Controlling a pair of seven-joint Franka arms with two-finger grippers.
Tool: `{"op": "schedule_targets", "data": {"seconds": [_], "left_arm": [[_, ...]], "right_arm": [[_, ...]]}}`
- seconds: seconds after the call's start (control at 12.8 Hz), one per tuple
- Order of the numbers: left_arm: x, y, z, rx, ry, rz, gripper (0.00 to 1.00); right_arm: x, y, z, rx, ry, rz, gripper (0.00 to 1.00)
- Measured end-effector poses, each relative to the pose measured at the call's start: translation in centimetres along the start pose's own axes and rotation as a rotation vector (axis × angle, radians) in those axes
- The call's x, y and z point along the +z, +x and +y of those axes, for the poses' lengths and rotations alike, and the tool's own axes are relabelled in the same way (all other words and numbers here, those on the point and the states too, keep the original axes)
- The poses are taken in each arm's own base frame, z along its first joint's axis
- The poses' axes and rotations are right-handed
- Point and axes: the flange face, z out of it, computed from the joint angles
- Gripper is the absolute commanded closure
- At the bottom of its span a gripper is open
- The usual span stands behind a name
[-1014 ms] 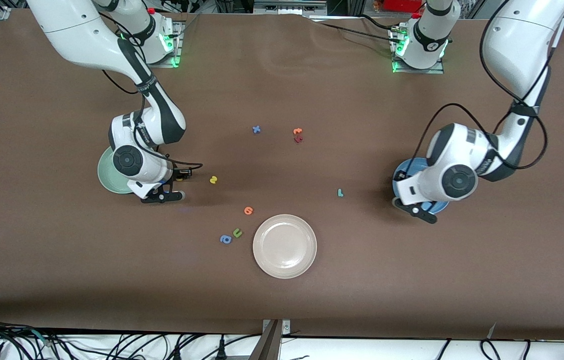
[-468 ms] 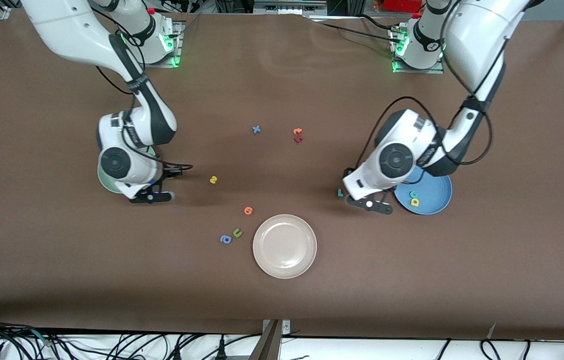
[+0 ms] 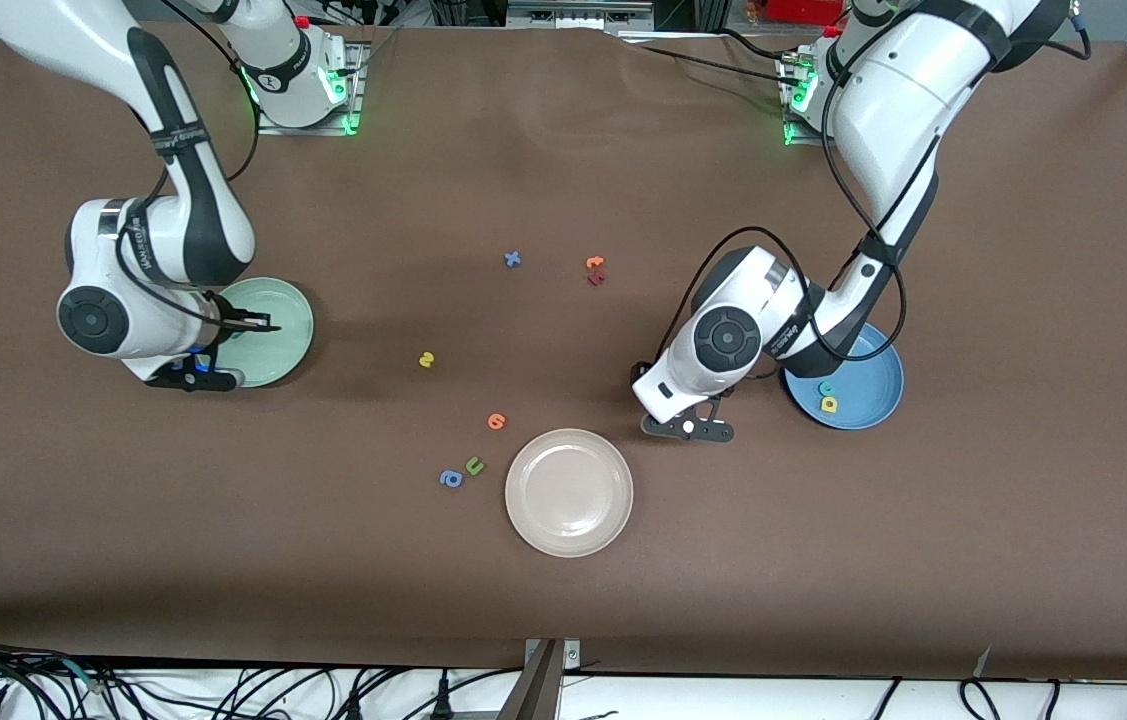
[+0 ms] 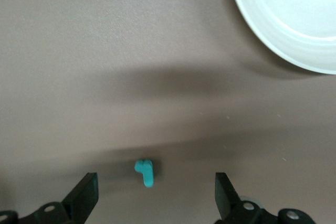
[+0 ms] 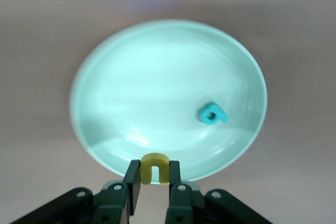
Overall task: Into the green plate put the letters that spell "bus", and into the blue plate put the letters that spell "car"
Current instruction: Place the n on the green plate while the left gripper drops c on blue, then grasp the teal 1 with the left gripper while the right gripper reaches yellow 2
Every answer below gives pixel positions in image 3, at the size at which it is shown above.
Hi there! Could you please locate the light green plate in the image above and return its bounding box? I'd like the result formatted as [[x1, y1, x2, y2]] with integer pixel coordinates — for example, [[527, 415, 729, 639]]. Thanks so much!
[[208, 277, 315, 388]]

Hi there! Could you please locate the blue plate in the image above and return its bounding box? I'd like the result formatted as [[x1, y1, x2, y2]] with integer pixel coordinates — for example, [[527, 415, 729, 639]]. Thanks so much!
[[785, 322, 905, 431]]

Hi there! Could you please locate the beige plate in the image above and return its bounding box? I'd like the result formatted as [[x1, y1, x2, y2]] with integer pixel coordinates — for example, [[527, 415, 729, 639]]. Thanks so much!
[[504, 428, 635, 558]]

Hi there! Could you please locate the red box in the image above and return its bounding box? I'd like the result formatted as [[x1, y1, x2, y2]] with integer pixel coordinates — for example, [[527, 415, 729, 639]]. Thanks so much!
[[768, 0, 846, 26]]

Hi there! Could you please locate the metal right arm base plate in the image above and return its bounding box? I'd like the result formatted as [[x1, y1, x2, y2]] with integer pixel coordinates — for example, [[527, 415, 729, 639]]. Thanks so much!
[[256, 40, 366, 137]]

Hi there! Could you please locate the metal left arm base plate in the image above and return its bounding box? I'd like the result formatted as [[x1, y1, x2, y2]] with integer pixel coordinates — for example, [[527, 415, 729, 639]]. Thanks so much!
[[781, 50, 839, 149]]

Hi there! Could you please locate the aluminium profile table bracket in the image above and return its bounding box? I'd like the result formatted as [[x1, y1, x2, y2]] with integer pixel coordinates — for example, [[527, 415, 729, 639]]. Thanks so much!
[[498, 638, 582, 720]]

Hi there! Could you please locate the black cable on table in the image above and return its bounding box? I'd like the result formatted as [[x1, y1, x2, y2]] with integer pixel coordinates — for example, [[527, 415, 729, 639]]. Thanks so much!
[[613, 28, 806, 89]]

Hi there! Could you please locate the black looped floor cable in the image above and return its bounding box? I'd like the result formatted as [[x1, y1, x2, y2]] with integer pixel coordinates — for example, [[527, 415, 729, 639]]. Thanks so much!
[[958, 678, 1002, 720]]

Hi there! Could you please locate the black floor cable bundle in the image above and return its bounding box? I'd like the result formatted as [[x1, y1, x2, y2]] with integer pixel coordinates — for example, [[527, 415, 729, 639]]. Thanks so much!
[[0, 635, 524, 720]]

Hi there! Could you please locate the aluminium frame beam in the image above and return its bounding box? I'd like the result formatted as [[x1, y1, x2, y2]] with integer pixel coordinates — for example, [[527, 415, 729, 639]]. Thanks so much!
[[508, 0, 654, 31]]

